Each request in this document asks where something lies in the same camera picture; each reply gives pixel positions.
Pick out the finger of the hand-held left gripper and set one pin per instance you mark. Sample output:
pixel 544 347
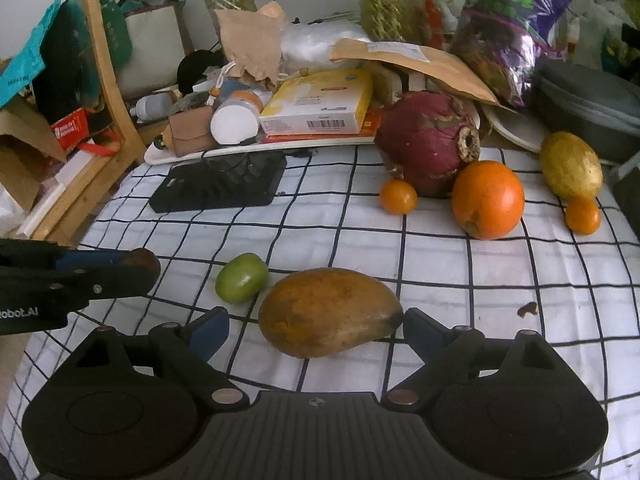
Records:
pixel 95 260
pixel 100 287

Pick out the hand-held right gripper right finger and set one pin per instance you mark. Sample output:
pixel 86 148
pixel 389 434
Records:
pixel 421 332

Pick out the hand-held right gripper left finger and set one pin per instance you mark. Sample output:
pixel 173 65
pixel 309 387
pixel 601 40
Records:
pixel 212 329

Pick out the small green fruit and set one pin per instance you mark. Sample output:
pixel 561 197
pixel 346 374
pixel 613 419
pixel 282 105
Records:
pixel 241 277

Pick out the brown ripe mango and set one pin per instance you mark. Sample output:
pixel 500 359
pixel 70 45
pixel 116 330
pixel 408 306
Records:
pixel 327 312

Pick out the small tangerine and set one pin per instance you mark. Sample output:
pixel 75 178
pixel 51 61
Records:
pixel 398 196
pixel 582 215

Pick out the large orange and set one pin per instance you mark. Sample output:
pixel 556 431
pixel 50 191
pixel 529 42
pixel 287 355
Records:
pixel 487 199

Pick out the white black checked tablecloth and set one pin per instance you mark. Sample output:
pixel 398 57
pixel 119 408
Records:
pixel 340 240

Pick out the red cardboard box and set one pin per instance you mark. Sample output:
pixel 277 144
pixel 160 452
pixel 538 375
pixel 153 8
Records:
pixel 72 127

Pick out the black keyboard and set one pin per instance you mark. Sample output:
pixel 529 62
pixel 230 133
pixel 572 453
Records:
pixel 220 182

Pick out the wooden chair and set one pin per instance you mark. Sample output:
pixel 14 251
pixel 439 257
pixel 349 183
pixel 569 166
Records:
pixel 107 105

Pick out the brown leather pouch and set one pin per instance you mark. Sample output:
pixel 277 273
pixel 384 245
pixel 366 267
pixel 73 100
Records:
pixel 190 132

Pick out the white plastic bottle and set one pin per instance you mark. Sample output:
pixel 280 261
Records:
pixel 152 105

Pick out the white flat tray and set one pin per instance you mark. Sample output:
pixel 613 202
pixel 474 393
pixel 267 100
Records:
pixel 250 148

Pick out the red dragon fruit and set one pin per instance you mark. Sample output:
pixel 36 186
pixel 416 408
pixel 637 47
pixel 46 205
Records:
pixel 425 140

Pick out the white lidded jar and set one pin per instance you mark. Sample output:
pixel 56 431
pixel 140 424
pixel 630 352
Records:
pixel 234 122

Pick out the teal plastic bag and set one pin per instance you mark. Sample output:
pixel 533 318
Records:
pixel 30 55

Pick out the black round pouch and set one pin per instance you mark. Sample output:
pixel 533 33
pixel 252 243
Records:
pixel 197 67

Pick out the plain white plate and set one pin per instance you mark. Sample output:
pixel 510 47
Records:
pixel 510 130

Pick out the white canvas bag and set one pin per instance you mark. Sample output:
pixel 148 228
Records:
pixel 152 45

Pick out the yellow oval fruit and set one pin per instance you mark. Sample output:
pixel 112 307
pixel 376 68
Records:
pixel 571 165

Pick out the green cloth bag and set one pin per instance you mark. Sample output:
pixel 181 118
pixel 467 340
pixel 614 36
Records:
pixel 112 25

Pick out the yellow cardboard box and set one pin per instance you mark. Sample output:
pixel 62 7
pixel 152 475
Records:
pixel 320 102

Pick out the crumpled brown paper bag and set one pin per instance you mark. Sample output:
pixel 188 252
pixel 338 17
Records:
pixel 250 40

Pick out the brown paper envelope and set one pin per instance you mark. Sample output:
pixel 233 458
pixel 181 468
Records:
pixel 425 62

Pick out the grey zip case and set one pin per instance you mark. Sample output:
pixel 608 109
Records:
pixel 585 102

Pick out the clear plastic bag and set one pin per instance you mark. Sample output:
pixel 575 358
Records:
pixel 315 40

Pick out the purple foil snack bag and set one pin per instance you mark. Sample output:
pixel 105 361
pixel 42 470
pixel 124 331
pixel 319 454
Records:
pixel 515 20

